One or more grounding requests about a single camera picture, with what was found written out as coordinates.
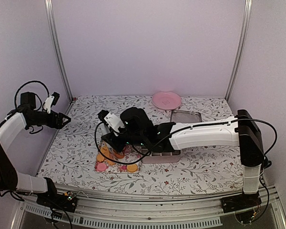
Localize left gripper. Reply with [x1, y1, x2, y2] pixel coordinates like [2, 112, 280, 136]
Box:
[30, 109, 72, 129]

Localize floral cookie tray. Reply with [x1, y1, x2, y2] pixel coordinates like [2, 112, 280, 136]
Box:
[95, 141, 142, 174]

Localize compartment tin box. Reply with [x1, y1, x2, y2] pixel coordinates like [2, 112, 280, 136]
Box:
[142, 150, 181, 164]

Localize metal tongs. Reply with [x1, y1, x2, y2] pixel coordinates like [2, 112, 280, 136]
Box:
[101, 123, 125, 154]

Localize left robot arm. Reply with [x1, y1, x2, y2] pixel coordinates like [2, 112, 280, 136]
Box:
[0, 90, 71, 207]

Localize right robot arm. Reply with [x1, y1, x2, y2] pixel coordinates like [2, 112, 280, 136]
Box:
[98, 107, 274, 208]

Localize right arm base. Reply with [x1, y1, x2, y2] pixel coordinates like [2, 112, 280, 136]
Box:
[220, 192, 262, 213]

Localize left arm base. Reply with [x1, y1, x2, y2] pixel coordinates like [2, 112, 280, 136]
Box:
[36, 193, 78, 213]

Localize pink round cookie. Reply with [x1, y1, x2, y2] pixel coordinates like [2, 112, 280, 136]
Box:
[96, 163, 107, 172]

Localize round cream sandwich cookie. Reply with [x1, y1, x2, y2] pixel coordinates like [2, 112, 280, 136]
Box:
[126, 164, 138, 173]

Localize floral tablecloth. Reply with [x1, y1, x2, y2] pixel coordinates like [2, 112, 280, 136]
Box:
[38, 95, 243, 196]

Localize pink plate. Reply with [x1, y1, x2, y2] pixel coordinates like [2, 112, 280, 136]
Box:
[152, 92, 182, 110]

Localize metal tin lid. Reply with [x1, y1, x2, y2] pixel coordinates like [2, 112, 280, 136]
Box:
[170, 110, 202, 123]

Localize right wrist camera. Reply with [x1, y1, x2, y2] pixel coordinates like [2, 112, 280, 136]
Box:
[97, 110, 125, 136]

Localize front aluminium rail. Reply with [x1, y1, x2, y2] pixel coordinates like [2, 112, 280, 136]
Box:
[11, 185, 286, 229]

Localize left aluminium post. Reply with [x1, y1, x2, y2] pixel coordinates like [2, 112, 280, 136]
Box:
[44, 0, 73, 103]

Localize aluminium post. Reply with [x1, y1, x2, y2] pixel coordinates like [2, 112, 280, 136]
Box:
[225, 0, 253, 102]
[44, 0, 73, 103]

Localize right aluminium post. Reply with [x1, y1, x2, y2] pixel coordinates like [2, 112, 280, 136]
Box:
[225, 0, 253, 102]

